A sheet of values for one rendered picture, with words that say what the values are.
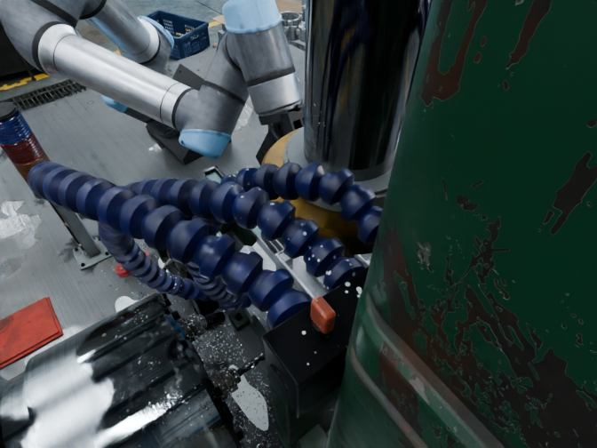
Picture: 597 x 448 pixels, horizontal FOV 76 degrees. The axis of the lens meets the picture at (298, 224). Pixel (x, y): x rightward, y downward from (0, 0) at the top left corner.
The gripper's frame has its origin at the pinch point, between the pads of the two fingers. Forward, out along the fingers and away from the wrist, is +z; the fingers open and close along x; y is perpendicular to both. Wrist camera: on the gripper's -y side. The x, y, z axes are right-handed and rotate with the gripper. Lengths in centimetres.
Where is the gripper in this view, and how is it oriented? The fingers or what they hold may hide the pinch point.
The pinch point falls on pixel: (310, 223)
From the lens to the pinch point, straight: 66.8
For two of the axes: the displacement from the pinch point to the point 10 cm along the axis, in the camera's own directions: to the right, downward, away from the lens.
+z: 2.9, 8.8, 3.8
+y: 5.0, 1.9, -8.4
